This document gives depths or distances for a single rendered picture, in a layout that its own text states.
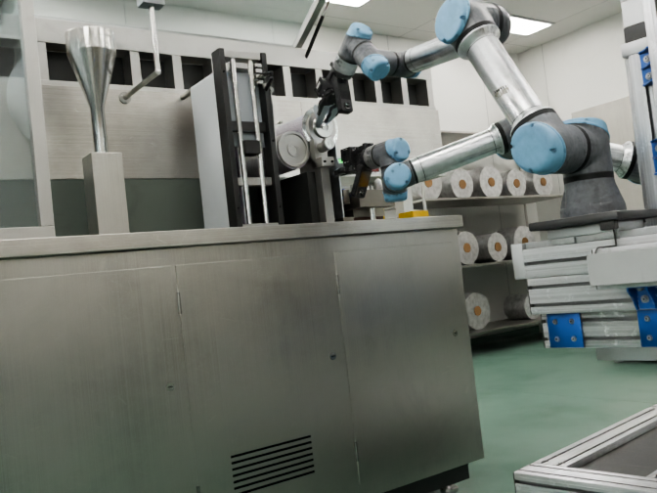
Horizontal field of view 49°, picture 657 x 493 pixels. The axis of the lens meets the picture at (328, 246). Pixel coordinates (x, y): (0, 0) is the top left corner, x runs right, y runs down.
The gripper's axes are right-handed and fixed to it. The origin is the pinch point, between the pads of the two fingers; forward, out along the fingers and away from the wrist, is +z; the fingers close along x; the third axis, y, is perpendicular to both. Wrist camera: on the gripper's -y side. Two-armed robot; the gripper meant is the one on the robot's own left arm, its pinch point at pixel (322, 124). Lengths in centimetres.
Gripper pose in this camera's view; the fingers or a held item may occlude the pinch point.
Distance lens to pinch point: 241.1
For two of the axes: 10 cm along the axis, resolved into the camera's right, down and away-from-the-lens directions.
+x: -8.1, 0.6, -5.8
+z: -3.8, 7.0, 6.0
